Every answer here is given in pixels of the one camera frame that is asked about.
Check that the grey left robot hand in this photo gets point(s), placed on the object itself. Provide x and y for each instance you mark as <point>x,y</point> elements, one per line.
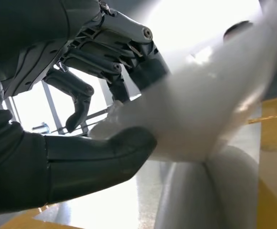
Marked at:
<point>33,31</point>

